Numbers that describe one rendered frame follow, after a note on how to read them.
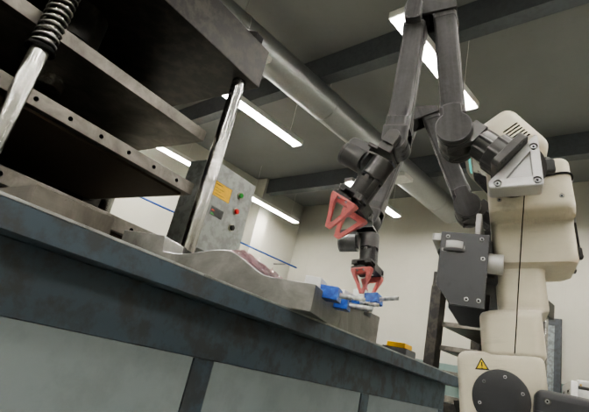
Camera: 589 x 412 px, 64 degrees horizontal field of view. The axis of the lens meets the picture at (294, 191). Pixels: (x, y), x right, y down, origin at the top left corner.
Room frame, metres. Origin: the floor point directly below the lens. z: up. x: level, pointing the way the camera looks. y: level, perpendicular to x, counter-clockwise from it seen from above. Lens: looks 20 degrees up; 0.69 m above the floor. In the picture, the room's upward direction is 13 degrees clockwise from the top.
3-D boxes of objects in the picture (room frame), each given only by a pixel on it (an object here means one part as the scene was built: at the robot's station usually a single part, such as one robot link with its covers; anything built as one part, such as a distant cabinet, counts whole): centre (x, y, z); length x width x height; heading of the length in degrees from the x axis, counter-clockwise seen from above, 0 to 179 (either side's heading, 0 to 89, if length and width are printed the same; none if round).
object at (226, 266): (1.15, 0.10, 0.85); 0.50 x 0.26 x 0.11; 68
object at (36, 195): (0.85, 0.43, 0.83); 0.20 x 0.15 x 0.07; 51
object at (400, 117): (0.96, -0.21, 1.40); 0.11 x 0.06 x 0.43; 153
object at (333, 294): (1.01, -0.14, 0.85); 0.13 x 0.05 x 0.05; 68
